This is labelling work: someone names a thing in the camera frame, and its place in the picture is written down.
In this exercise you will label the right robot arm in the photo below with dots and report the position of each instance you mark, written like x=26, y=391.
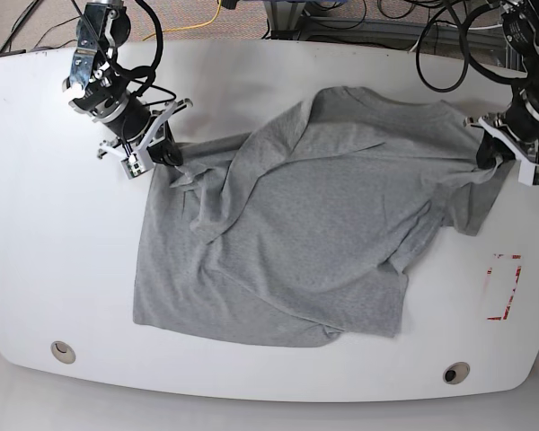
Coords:
x=124, y=100

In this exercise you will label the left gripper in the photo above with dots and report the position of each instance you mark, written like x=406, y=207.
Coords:
x=520, y=123

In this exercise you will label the left table cable grommet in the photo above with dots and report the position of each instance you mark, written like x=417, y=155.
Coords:
x=63, y=352

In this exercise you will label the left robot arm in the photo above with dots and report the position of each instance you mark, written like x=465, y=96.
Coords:
x=520, y=26

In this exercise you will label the grey t-shirt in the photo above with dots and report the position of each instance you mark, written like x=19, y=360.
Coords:
x=302, y=230

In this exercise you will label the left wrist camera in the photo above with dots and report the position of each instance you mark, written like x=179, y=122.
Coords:
x=528, y=173

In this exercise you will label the right table cable grommet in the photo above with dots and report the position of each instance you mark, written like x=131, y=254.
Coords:
x=456, y=373

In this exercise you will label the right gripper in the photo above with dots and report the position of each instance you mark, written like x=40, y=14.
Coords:
x=137, y=124

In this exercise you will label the aluminium frame rail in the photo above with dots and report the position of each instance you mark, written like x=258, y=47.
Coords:
x=422, y=24

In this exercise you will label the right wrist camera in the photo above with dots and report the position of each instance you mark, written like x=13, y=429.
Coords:
x=137, y=164

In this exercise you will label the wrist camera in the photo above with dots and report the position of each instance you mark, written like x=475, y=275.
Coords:
x=528, y=173
x=137, y=164

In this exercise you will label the red tape rectangle marking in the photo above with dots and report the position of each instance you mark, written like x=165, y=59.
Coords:
x=500, y=286

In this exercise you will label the table cable grommet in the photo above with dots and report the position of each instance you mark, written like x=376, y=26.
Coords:
x=456, y=373
x=63, y=352

